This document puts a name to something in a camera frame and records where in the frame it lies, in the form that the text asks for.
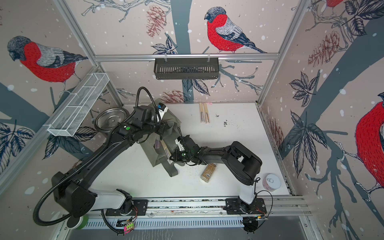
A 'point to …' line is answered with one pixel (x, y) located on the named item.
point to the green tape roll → (78, 223)
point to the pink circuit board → (129, 227)
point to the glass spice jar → (208, 172)
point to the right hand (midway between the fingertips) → (170, 156)
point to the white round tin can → (271, 182)
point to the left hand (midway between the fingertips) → (169, 120)
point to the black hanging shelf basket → (183, 68)
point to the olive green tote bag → (158, 148)
